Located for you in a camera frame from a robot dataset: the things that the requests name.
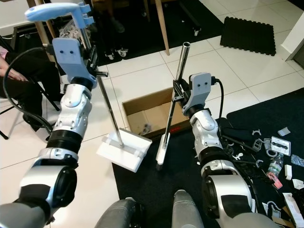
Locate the seated person black trousers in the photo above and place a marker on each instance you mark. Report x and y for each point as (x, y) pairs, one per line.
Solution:
(28, 76)

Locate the clear bag of grey clips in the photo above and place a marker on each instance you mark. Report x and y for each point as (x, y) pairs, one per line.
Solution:
(73, 35)

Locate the black bar with casters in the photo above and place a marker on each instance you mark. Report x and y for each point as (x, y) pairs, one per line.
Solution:
(190, 19)

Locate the silver robot leg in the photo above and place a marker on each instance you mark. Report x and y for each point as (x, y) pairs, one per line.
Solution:
(118, 213)
(190, 211)

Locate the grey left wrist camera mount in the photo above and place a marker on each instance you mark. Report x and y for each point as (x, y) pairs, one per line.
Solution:
(69, 57)

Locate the silver robot right leg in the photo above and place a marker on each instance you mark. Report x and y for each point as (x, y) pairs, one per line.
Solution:
(190, 211)

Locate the metal pole broom white head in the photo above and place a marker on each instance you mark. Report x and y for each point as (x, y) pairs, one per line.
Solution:
(181, 66)

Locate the grey plastic clip piece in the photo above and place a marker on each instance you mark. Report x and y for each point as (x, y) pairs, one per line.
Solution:
(284, 131)

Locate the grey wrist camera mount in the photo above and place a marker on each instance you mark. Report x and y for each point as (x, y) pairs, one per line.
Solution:
(200, 90)
(69, 57)

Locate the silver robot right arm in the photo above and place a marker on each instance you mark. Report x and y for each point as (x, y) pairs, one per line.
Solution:
(204, 128)

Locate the clear bottle colourful contents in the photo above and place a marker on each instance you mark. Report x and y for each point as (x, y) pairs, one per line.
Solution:
(276, 163)

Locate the white flat packet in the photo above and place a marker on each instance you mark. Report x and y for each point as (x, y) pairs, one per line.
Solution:
(293, 205)

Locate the small pink item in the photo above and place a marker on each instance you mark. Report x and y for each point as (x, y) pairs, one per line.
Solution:
(275, 179)

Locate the small white block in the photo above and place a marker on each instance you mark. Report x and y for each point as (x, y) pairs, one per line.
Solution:
(288, 172)

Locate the white card with black item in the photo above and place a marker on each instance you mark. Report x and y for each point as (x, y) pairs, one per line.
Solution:
(280, 146)

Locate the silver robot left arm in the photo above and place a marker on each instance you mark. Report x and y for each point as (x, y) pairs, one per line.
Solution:
(71, 118)

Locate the open cardboard box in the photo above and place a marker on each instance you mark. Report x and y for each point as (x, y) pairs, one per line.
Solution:
(147, 114)

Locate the wooden table leg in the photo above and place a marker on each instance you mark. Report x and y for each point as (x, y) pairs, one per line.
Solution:
(162, 28)
(45, 35)

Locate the white paper scrap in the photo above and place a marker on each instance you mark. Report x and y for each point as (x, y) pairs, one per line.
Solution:
(299, 183)

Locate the silver robot left leg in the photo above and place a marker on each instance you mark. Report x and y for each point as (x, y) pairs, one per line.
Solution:
(118, 213)

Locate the small black foam puzzle mat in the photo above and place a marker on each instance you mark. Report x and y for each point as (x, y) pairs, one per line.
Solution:
(249, 37)

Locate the grey plastic hook clip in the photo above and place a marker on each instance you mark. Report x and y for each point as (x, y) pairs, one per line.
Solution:
(257, 140)
(273, 211)

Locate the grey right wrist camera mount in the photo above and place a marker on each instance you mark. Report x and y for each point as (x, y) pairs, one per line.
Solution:
(200, 90)

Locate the large black floor mat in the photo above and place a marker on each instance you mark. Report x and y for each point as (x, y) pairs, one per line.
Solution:
(280, 118)

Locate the wide black foam mat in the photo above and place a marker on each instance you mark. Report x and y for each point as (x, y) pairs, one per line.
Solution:
(133, 38)

